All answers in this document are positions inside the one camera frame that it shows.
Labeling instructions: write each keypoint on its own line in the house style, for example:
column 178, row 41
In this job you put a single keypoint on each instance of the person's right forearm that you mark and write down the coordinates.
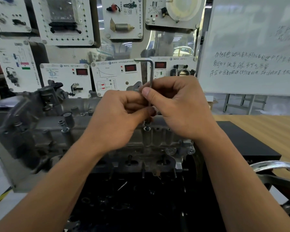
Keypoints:
column 246, row 188

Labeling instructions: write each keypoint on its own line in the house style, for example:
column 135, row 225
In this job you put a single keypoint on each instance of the large whiteboard on stand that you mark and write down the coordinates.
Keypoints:
column 251, row 45

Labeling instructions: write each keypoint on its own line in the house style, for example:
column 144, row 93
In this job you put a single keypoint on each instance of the white panel control module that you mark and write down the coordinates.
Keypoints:
column 89, row 21

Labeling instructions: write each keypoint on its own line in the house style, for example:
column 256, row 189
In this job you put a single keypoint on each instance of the white panel black lever sensor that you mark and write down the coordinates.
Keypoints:
column 62, row 79

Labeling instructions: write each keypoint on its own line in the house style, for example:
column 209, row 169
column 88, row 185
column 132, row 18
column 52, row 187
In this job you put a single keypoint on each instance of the white panel brass filter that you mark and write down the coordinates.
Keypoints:
column 137, row 19

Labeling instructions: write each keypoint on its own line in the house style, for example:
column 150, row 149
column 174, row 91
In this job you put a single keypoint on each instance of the white panel curve graph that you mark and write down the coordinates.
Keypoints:
column 133, row 79

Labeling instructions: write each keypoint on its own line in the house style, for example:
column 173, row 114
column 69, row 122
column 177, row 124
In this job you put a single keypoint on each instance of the clear cased control module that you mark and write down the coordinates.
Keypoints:
column 60, row 9

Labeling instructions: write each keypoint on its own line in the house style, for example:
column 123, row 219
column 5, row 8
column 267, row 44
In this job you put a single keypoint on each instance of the silver hex key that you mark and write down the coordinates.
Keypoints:
column 151, row 77

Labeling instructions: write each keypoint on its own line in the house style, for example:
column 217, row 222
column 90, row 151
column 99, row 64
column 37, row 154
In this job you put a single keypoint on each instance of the grey metal engine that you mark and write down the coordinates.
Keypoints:
column 50, row 132

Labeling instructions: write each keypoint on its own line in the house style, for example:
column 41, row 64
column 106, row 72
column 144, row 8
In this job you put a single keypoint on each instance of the black throttle body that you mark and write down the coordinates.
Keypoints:
column 182, row 71

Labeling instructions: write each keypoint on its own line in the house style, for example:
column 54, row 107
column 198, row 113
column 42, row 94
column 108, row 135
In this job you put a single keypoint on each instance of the person's left forearm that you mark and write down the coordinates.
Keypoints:
column 43, row 195

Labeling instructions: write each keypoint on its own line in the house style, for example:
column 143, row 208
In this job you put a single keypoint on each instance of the chrome handwheel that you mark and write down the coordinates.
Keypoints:
column 275, row 166

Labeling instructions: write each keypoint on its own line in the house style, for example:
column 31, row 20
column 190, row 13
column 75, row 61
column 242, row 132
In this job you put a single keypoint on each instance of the white panel yellow disc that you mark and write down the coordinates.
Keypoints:
column 159, row 25

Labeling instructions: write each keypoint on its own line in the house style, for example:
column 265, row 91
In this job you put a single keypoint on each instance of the white sensor training panel board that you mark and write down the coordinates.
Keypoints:
column 9, row 166

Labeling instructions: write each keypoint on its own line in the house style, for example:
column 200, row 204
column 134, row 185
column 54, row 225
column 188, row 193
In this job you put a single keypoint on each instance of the white panel green red labels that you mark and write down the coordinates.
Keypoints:
column 31, row 79

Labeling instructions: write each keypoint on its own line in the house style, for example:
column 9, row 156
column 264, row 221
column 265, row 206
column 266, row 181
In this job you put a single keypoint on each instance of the white panel throttle body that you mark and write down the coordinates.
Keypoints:
column 164, row 70

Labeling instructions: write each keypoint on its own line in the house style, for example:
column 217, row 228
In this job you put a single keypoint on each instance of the cardboard box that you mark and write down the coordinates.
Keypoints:
column 211, row 103

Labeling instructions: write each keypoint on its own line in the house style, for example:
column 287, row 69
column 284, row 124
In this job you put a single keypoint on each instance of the person's left hand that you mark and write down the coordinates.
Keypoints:
column 116, row 120

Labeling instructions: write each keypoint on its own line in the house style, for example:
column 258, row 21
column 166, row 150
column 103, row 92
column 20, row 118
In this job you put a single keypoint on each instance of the yellow blue disc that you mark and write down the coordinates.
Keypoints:
column 183, row 7

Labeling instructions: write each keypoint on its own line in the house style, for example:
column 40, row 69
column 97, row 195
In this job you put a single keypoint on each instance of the person's right hand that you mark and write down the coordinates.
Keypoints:
column 183, row 106

